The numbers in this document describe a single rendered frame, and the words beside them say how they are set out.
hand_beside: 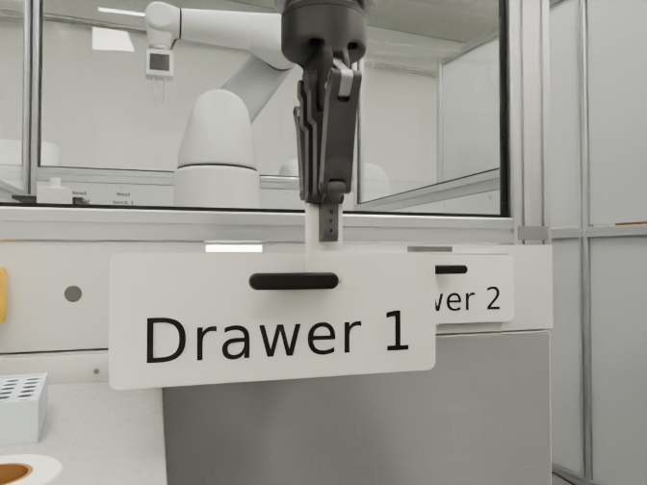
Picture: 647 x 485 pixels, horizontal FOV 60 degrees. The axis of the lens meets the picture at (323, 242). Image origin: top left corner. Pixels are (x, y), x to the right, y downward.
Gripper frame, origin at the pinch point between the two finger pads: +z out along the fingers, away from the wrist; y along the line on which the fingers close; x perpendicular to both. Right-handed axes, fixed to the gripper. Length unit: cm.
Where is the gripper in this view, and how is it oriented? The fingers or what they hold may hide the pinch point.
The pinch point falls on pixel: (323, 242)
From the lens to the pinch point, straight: 48.9
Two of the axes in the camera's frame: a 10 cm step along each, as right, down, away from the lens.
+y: -2.9, 0.2, 9.6
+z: 0.0, 10.0, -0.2
